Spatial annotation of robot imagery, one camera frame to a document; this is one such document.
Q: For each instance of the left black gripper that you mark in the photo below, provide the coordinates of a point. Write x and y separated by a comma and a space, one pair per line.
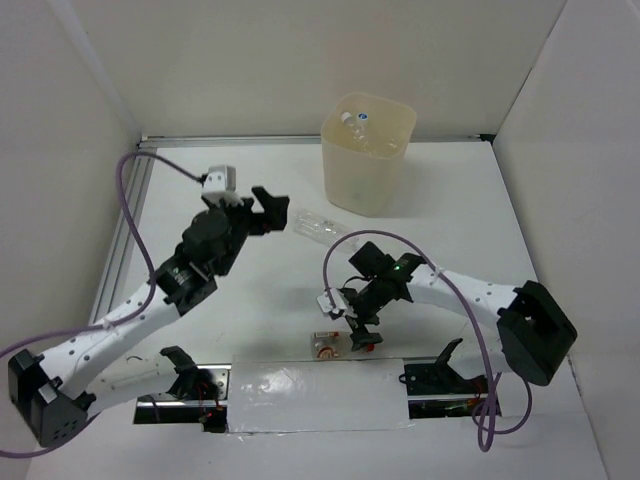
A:
275, 217

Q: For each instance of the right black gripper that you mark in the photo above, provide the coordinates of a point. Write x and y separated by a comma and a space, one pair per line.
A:
361, 336

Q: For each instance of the clear bottle red cap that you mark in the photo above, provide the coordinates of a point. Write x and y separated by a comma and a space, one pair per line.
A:
336, 346

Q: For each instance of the clear bottle white cap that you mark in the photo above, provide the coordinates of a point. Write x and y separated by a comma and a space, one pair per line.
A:
361, 131

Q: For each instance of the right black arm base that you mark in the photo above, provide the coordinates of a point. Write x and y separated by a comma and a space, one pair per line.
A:
435, 390

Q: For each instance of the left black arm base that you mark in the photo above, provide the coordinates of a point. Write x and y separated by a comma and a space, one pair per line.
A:
197, 395

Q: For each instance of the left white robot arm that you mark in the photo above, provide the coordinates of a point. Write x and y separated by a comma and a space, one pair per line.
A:
59, 391

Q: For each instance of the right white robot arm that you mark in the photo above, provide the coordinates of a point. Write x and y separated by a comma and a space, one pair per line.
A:
535, 334

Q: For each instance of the beige plastic bin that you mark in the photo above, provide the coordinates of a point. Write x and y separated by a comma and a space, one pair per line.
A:
355, 181

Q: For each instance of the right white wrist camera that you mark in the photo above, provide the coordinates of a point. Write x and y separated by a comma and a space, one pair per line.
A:
333, 304

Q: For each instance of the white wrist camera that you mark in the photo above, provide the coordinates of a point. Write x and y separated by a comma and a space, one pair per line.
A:
333, 304
219, 186

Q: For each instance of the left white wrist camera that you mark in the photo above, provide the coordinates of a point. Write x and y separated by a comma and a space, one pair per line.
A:
219, 186

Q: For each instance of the aluminium frame rail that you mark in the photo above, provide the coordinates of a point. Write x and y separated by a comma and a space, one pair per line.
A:
266, 308

